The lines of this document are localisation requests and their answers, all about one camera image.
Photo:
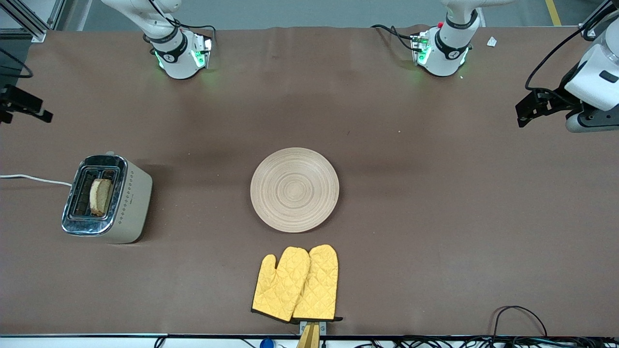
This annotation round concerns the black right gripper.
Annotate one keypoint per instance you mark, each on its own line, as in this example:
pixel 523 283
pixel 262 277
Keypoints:
pixel 10 100

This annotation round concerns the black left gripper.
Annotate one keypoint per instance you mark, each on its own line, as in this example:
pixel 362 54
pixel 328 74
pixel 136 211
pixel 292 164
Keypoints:
pixel 557 93

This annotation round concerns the brown bread slice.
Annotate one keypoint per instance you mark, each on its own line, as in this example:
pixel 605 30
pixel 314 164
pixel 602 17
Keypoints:
pixel 100 198

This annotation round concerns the round pale wooden plate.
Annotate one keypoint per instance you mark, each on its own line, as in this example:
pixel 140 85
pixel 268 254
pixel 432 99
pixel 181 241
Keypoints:
pixel 295 191

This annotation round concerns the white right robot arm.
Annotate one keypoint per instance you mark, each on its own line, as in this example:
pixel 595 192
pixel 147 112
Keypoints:
pixel 179 63

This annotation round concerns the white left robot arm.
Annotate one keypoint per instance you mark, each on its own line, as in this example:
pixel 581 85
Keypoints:
pixel 449 58

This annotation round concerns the beige chrome two-slot toaster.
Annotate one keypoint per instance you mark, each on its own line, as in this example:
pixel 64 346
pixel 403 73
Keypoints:
pixel 135 208

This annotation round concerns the small white paper scrap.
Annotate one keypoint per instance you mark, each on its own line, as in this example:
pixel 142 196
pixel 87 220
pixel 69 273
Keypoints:
pixel 492 41

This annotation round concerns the yellow quilted oven mitt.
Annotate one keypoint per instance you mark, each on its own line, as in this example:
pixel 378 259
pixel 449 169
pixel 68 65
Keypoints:
pixel 278 290
pixel 321 285

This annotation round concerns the blue round cap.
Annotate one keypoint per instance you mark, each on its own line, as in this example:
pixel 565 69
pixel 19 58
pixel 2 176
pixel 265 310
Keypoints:
pixel 266 343

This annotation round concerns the aluminium frame extrusion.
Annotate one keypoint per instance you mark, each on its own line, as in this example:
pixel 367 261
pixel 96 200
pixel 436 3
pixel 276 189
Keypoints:
pixel 36 31
pixel 587 21

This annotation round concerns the grey metal bracket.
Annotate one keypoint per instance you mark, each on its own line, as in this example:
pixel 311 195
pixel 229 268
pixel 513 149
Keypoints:
pixel 322 327

